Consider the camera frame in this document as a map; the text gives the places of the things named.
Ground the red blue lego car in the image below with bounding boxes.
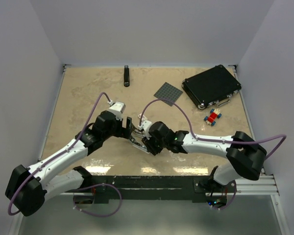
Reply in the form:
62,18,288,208
204,109,222,126

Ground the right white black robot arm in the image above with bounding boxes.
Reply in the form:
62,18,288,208
138,121,267,192

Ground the beige green stapler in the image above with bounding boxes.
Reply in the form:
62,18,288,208
131,125,145,136

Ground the light blue stapler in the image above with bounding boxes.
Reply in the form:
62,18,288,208
129,136,149,154

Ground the black stapler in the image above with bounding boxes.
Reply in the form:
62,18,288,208
123,65,130,87

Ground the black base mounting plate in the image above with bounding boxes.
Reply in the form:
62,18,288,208
81,175,235,204

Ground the grey lego baseplate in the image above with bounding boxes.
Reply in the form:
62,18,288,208
154,82,183,106

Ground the black carrying case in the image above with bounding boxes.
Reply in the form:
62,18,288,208
182,65,242,110

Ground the aluminium front rail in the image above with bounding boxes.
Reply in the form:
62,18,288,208
39,170,277,200

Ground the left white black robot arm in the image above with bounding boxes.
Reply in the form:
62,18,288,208
5,111,132,216

